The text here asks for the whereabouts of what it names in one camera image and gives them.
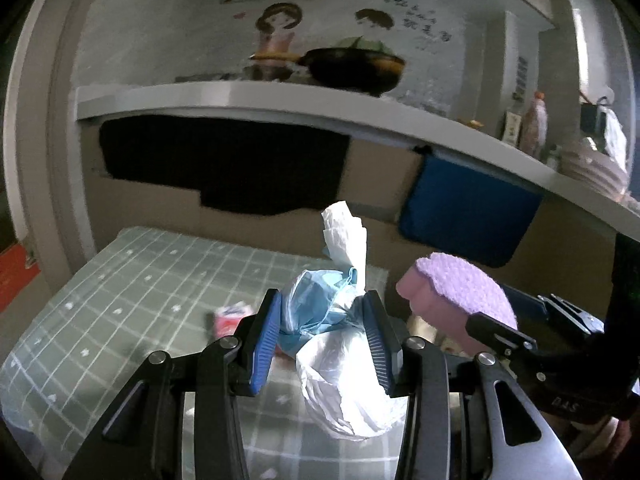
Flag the black wok with wooden handle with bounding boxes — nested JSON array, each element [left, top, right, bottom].
[[250, 47, 407, 97]]

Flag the red and white small wrapper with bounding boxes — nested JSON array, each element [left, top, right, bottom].
[[212, 302, 254, 344]]

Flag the black hanging bag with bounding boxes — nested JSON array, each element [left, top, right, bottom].
[[580, 102, 608, 134]]

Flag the black hanging cloth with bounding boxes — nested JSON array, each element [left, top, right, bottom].
[[98, 115, 352, 217]]

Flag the white plastic bag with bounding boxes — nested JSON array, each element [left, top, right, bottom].
[[602, 105, 629, 172], [295, 327, 409, 442]]

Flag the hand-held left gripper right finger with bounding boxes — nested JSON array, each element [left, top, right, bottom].
[[362, 290, 583, 480]]

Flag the purple and pink sponge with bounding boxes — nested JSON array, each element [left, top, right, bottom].
[[396, 252, 519, 357]]

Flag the green grid mat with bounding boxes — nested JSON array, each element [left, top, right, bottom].
[[0, 226, 391, 480]]

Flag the cartoon wall sticker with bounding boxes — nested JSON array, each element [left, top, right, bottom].
[[220, 0, 457, 113]]

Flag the red cardboard box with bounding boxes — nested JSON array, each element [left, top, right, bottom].
[[0, 242, 44, 311]]

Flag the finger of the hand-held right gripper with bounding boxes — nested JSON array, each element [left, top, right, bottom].
[[500, 282, 551, 332], [465, 312, 540, 362]]

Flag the blue plastic bag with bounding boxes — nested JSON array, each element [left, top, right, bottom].
[[276, 267, 372, 359]]

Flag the brown cardboard panel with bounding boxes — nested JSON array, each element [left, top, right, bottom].
[[82, 120, 621, 311]]

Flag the blue hanging cloth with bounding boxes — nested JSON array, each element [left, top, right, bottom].
[[397, 152, 544, 269]]

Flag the plastic bottle with orange cap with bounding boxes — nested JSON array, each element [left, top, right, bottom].
[[520, 91, 550, 158]]

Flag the small beige carton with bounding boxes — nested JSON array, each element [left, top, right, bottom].
[[501, 110, 524, 146]]

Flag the person's right hand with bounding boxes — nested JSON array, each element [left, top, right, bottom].
[[560, 412, 639, 476]]

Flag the white hanging plastic bag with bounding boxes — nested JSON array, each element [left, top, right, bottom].
[[602, 105, 629, 172]]

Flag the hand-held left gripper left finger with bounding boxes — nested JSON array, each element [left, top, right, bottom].
[[62, 287, 286, 480]]

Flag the white tissue paper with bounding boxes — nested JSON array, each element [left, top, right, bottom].
[[320, 201, 369, 291]]

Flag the grey kitchen counter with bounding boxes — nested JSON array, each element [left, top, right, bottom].
[[75, 80, 640, 241]]

